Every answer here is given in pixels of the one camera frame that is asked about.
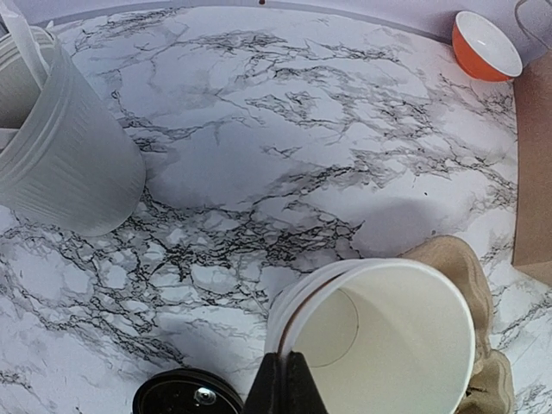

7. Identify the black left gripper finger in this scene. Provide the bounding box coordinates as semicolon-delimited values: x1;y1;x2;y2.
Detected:
243;352;328;414

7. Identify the white paper coffee cup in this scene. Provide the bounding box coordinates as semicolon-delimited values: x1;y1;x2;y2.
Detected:
277;259;475;413

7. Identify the black lid stack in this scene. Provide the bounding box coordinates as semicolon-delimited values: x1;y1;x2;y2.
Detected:
132;368;243;414

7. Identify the brown cardboard cup carrier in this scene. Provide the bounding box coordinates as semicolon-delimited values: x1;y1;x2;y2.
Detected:
400;235;515;413

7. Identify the brown paper bag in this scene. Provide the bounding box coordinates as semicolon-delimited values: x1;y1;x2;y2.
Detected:
512;52;551;285

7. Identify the white ribbed canister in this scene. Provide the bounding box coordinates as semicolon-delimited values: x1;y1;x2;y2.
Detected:
1;27;146;236

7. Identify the orange white bowl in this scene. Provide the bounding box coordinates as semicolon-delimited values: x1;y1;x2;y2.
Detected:
452;10;523;82

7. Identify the white wrapped stir stick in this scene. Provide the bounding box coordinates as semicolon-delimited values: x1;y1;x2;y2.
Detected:
1;0;50;90

